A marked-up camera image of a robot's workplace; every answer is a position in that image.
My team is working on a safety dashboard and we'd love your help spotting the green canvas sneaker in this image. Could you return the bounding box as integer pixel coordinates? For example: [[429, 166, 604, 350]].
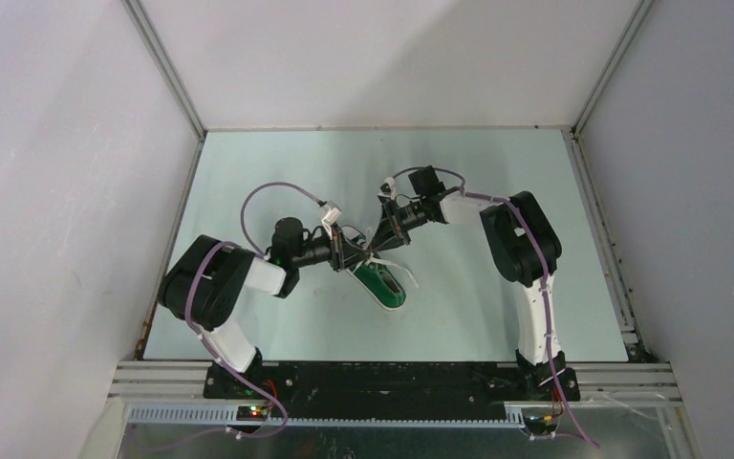
[[347, 253, 407, 311]]

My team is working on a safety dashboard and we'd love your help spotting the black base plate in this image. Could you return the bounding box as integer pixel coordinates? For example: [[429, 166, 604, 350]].
[[205, 361, 581, 422]]

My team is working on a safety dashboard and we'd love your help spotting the white shoelace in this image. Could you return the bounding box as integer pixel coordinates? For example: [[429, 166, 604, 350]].
[[378, 254, 420, 288]]

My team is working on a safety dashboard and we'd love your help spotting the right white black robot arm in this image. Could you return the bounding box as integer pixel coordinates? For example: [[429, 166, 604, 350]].
[[365, 165, 566, 400]]

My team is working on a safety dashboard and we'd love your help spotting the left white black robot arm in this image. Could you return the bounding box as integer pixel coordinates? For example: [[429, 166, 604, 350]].
[[157, 217, 366, 399]]

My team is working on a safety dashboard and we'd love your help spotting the controller board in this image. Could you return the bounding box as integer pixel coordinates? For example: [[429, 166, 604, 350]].
[[235, 404, 270, 423], [523, 415, 561, 437]]

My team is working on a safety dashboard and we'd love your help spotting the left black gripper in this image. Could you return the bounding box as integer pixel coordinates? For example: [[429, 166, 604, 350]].
[[291, 222, 371, 273]]

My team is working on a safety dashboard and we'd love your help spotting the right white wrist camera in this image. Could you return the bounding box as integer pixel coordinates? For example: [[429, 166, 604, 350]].
[[378, 177, 398, 202]]

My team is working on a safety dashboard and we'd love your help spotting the left controller board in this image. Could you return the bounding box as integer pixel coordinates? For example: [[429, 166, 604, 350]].
[[235, 404, 270, 423]]

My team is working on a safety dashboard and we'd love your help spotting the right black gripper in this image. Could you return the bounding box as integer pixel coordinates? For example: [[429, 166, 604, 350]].
[[367, 198, 427, 255]]

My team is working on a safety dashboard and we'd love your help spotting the right controller board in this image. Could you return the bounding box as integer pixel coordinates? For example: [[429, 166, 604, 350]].
[[523, 415, 561, 437]]

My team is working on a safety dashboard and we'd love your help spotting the grey slotted cable duct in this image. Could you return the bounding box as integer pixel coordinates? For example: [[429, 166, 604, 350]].
[[127, 403, 525, 429]]

